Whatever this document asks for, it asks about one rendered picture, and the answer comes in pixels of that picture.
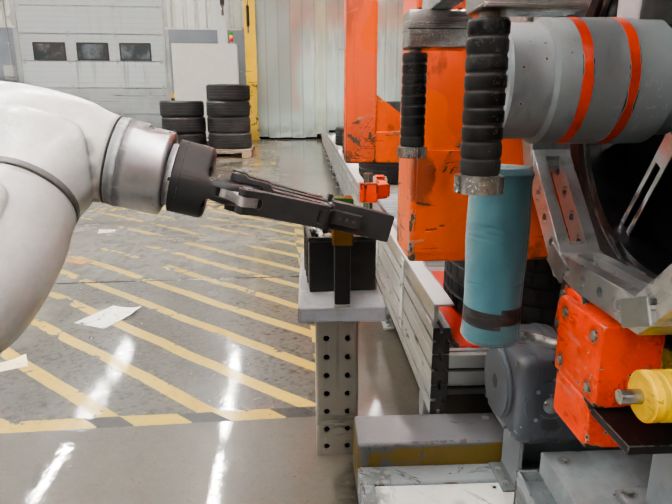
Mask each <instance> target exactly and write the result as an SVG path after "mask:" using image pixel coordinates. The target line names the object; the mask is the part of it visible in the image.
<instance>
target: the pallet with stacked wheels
mask: <svg viewBox="0 0 672 504"><path fill-rule="evenodd" d="M206 96H207V97H206V98H207V100H209V101H207V102H206V114H207V116H208V118H207V120H208V121H207V128H208V132H210V133H209V146H210V147H213V148H215V149H216V151H241V153H217V159H252V157H254V155H255V146H252V139H251V138H252V134H251V133H250V131H251V129H250V128H251V124H250V117H248V116H250V105H249V104H250V103H249V100H250V86H249V85H247V84H207V85H206ZM159 104H160V105H159V107H160V116H162V119H161V120H162V129H165V130H169V131H173V130H174V131H176V133H177V135H178V144H180V142H181V141H182V140H187V141H191V142H195V143H199V144H202V145H206V146H207V142H206V141H207V139H206V133H205V132H206V121H205V120H206V118H205V117H202V116H204V105H203V104H204V102H203V101H160V102H159Z"/></svg>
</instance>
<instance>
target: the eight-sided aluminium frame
mask: <svg viewBox="0 0 672 504"><path fill-rule="evenodd" d="M522 146H523V161H524V166H528V167H530V168H531V169H532V170H533V171H534V172H535V176H534V180H533V186H532V195H533V199H534V203H535V207H536V211H537V215H538V218H539V222H540V226H541V230H542V234H543V238H544V242H545V246H546V250H547V254H548V256H547V261H548V263H549V265H550V267H551V269H552V273H553V276H554V277H556V278H557V280H558V281H559V283H562V281H563V279H564V280H565V281H566V282H567V283H568V285H569V286H570V287H571V288H572V289H573V290H575V291H576V292H577V293H579V294H580V295H581V296H583V297H584V298H586V299H587V300H589V301H590V302H591V303H593V304H594V305H596V306H597V307H598V308H600V309H601V310H603V311H604V312H606V313H607V314H608V315H610V316H611V317H613V318H614V319H616V320H617V321H618V322H620V323H621V327H622V328H628V329H630V330H631V331H633V332H634V333H635V334H637V335H672V264H670V265H669V266H668V267H667V268H666V269H665V270H664V271H663V272H662V273H660V274H659V275H658V276H657V277H656V278H655V279H652V278H650V277H649V276H647V275H645V274H643V273H641V272H639V271H637V270H635V269H633V268H631V267H629V266H627V265H625V264H623V263H621V262H619V261H617V260H615V259H613V258H611V257H609V256H607V255H605V254H603V252H602V251H601V249H600V248H599V244H598V241H597V238H596V235H595V232H594V228H593V225H592V222H591V219H590V216H589V212H588V209H587V206H586V203H585V199H584V196H583V193H582V190H581V187H580V183H579V180H578V177H577V174H576V171H575V167H574V164H573V161H572V158H571V150H570V144H529V143H527V142H525V141H524V140H522ZM550 172H551V173H552V176H553V180H554V183H555V187H556V190H557V194H558V197H559V201H560V204H561V208H562V212H563V215H564V219H565V222H566V226H567V229H568V233H569V236H570V240H571V242H570V241H569V238H568V234H567V231H566V227H565V223H564V220H563V216H562V213H561V209H560V206H559V202H558V199H557V195H556V192H555V188H554V185H553V181H552V177H551V174H550Z"/></svg>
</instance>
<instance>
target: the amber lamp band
mask: <svg viewBox="0 0 672 504"><path fill-rule="evenodd" d="M353 237H354V234H350V233H346V232H342V231H337V230H333V229H331V242H332V245H333V246H352V245H353Z"/></svg>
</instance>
